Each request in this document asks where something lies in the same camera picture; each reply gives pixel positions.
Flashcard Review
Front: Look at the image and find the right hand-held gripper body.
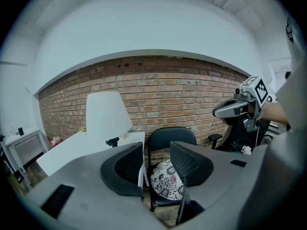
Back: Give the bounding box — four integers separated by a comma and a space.
212, 75, 277, 132

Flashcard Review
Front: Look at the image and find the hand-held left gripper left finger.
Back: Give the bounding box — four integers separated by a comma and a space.
100, 141, 145, 197

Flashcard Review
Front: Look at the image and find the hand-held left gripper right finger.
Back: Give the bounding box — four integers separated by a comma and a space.
169, 140, 214, 225

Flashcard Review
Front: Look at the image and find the person's right forearm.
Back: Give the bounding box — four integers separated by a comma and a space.
260, 102, 291, 125

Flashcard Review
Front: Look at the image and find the floral round cushion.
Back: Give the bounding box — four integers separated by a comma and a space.
150, 159, 185, 201

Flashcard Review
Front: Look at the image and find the black folding chair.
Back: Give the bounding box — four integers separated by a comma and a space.
147, 126, 198, 213

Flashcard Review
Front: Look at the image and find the black office chair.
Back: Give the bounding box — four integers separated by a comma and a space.
208, 117, 273, 153

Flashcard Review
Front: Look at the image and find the white table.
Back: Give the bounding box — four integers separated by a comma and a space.
35, 131, 150, 194

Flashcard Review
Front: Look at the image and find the person's white shirt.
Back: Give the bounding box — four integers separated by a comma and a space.
236, 0, 307, 230

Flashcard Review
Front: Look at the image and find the pink flower bunch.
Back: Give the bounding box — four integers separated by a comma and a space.
50, 136, 63, 148

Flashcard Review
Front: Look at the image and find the white side desk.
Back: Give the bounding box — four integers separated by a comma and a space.
4, 126, 51, 175

